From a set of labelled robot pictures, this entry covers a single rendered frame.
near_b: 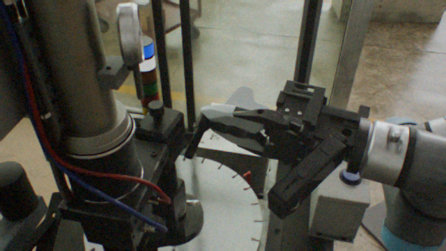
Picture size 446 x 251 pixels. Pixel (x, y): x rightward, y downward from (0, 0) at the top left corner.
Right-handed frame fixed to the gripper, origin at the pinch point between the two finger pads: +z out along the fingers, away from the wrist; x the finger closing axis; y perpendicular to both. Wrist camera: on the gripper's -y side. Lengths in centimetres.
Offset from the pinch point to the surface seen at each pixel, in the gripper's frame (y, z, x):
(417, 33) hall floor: 262, -60, -200
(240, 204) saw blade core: 0.9, -2.5, -28.0
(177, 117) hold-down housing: -3.4, 2.4, 4.4
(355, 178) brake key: 18.3, -22.8, -37.2
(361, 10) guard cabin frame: 47, -15, -15
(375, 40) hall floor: 236, -28, -193
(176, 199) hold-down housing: -9.1, 2.4, -7.8
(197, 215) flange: -4.6, 3.8, -25.5
